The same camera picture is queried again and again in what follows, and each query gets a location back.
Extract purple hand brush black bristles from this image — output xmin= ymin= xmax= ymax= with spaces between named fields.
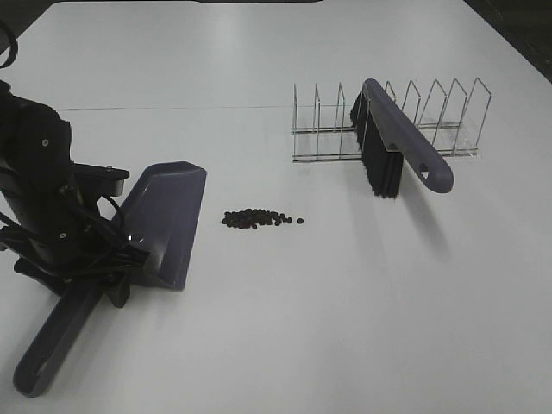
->
xmin=349 ymin=78 xmax=454 ymax=198

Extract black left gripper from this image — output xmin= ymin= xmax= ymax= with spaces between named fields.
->
xmin=1 ymin=163 xmax=149 ymax=309

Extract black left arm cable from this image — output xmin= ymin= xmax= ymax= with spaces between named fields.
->
xmin=0 ymin=16 xmax=19 ymax=70

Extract purple plastic dustpan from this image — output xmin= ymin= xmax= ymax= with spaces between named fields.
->
xmin=13 ymin=161 xmax=206 ymax=398

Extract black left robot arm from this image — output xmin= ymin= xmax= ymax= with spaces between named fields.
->
xmin=1 ymin=83 xmax=147 ymax=308

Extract metal wire dish rack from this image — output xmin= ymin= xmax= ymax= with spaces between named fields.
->
xmin=291 ymin=78 xmax=492 ymax=163

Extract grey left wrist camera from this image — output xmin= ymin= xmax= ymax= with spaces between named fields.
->
xmin=73 ymin=163 xmax=130 ymax=197

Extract pile of coffee beans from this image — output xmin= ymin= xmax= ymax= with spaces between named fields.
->
xmin=221 ymin=209 xmax=293 ymax=229

